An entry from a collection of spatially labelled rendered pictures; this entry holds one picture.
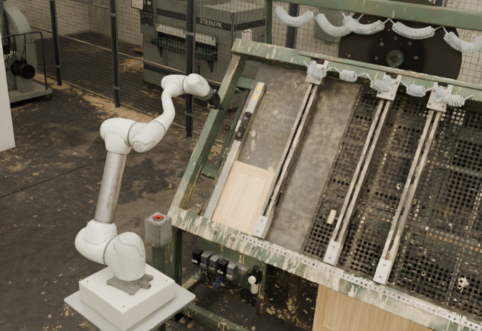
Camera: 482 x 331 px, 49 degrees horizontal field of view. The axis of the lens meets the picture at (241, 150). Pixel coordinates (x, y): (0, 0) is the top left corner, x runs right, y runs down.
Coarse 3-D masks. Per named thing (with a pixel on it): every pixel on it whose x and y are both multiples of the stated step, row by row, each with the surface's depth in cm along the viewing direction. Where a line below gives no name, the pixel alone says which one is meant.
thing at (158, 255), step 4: (152, 248) 333; (156, 248) 331; (164, 248) 335; (152, 252) 334; (156, 252) 332; (160, 252) 331; (164, 252) 336; (152, 256) 336; (156, 256) 333; (160, 256) 333; (164, 256) 337; (156, 260) 334; (160, 260) 334; (164, 260) 338; (156, 264) 336; (160, 264) 335; (164, 264) 340; (156, 268) 337; (160, 268) 336; (164, 268) 341; (164, 272) 342; (164, 324) 360; (160, 328) 356; (164, 328) 361
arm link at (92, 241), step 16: (112, 128) 273; (128, 128) 271; (112, 144) 273; (128, 144) 273; (112, 160) 275; (112, 176) 275; (112, 192) 276; (96, 208) 278; (112, 208) 278; (96, 224) 275; (112, 224) 279; (80, 240) 277; (96, 240) 273; (96, 256) 273
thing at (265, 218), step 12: (312, 72) 319; (312, 84) 332; (312, 96) 329; (300, 108) 329; (312, 108) 331; (300, 120) 328; (300, 132) 324; (288, 144) 325; (300, 144) 329; (288, 156) 322; (288, 168) 323; (276, 180) 321; (276, 192) 318; (264, 204) 318; (276, 204) 321; (264, 216) 316; (264, 228) 314
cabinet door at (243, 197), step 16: (240, 176) 336; (256, 176) 332; (272, 176) 328; (224, 192) 336; (240, 192) 333; (256, 192) 329; (224, 208) 333; (240, 208) 329; (256, 208) 325; (224, 224) 330; (240, 224) 326
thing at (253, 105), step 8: (256, 88) 349; (264, 88) 350; (256, 104) 346; (248, 128) 345; (232, 144) 343; (240, 144) 342; (232, 152) 341; (232, 160) 339; (224, 168) 340; (224, 176) 338; (224, 184) 336; (216, 192) 336; (216, 200) 334; (208, 208) 335; (208, 216) 333
